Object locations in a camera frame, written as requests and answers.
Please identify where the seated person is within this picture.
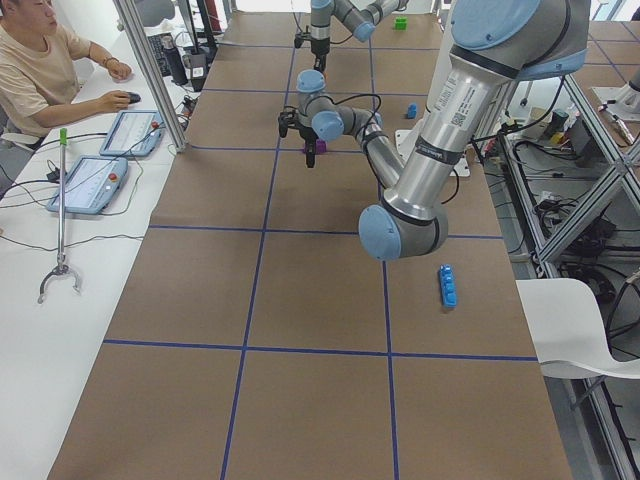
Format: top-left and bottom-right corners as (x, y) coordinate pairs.
(1, 1), (132, 140)

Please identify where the lower teach pendant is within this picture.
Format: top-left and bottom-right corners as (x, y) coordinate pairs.
(65, 156), (128, 215)

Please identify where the teach pendant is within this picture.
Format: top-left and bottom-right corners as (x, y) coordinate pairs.
(65, 156), (128, 215)
(99, 110), (164, 157)

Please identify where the green block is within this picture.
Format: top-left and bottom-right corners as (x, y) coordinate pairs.
(393, 16), (407, 31)

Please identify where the small blue block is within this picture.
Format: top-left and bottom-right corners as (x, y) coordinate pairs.
(405, 103), (418, 119)

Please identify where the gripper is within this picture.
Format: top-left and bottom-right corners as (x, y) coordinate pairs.
(277, 107), (318, 168)
(294, 31), (328, 72)

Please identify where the long blue block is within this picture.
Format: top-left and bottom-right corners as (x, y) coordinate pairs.
(438, 264), (458, 308)

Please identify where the purple trapezoid block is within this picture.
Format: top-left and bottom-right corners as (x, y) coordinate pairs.
(302, 140), (327, 154)

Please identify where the white chair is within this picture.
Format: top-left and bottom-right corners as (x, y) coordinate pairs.
(516, 278), (639, 380)

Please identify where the upper teach pendant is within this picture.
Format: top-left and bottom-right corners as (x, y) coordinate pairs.
(99, 110), (164, 157)

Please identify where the aluminium frame post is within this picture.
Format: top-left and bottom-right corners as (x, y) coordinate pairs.
(113, 0), (186, 153)

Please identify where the computer mouse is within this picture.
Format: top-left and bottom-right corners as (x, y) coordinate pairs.
(127, 92), (141, 104)

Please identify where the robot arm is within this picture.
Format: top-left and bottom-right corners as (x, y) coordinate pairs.
(294, 0), (408, 73)
(278, 1), (590, 261)

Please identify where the reacher grabber tool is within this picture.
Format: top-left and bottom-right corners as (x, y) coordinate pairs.
(37, 128), (80, 304)

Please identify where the black water bottle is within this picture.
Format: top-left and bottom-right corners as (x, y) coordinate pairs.
(161, 35), (189, 86)

